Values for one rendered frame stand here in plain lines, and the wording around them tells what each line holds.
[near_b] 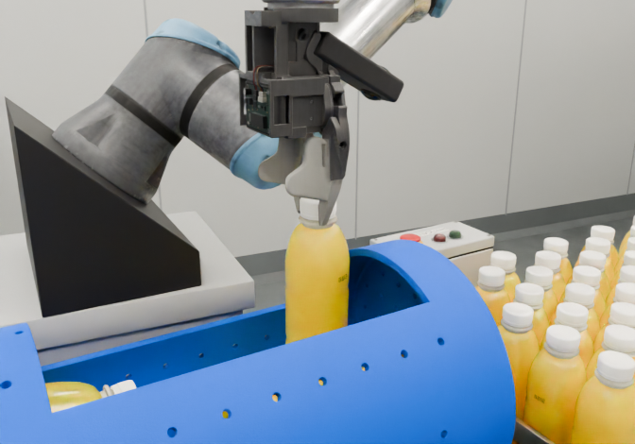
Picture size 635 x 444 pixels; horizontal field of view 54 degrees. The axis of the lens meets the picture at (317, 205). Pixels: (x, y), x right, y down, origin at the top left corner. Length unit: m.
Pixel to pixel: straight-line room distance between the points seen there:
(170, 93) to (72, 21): 2.36
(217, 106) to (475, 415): 0.46
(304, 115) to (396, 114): 3.16
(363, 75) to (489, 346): 0.29
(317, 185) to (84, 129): 0.34
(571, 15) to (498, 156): 1.01
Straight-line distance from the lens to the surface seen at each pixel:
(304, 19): 0.58
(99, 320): 0.78
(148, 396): 0.50
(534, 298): 0.93
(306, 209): 0.64
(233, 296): 0.81
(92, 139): 0.84
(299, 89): 0.58
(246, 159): 0.78
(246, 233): 3.52
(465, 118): 4.03
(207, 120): 0.80
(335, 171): 0.61
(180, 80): 0.82
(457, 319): 0.62
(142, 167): 0.83
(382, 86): 0.65
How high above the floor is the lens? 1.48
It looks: 18 degrees down
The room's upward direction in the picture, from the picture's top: straight up
